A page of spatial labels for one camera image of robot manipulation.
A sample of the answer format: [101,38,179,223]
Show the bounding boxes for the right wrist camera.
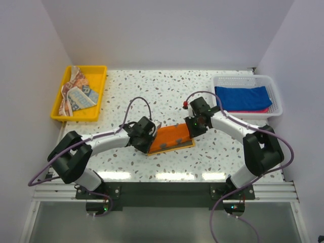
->
[183,101,193,116]

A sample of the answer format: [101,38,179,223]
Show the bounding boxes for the white perforated plastic basket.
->
[211,74,282,119]

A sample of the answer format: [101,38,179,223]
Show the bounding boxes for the white orange patterned towel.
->
[58,66,99,116]

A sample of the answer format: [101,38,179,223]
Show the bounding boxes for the blue towel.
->
[215,86,272,111]

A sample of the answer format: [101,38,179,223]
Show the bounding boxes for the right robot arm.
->
[183,97,284,199]

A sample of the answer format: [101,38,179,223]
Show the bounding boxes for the aluminium extrusion rail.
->
[33,170,300,203]

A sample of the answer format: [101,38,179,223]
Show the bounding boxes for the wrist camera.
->
[183,101,193,116]
[153,120,162,131]

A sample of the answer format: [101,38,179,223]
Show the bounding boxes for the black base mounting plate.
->
[75,181,255,212]

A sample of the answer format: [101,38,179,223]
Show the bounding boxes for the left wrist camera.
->
[153,120,162,131]

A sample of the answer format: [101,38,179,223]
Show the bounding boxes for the yellow plastic bin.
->
[51,65,107,122]

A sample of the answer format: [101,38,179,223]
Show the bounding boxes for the pink microfiber towel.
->
[231,107,269,113]

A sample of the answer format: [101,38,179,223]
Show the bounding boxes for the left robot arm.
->
[48,116,161,199]

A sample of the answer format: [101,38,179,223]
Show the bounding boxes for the orange grey cat towel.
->
[147,124,195,155]

